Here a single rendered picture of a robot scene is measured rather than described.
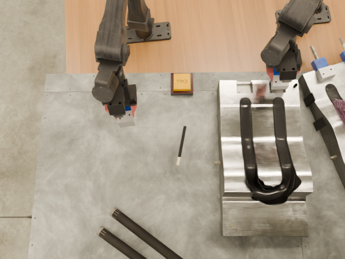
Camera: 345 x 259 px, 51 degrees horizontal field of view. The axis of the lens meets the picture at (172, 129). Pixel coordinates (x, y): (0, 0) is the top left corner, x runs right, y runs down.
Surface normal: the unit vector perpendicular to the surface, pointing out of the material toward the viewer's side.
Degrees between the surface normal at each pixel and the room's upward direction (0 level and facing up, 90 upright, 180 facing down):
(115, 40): 18
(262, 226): 0
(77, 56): 0
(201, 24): 0
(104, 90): 63
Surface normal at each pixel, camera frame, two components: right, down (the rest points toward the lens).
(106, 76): 0.05, -0.66
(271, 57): -0.55, 0.72
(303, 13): -0.17, -0.05
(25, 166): -0.03, -0.25
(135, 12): -0.18, 0.93
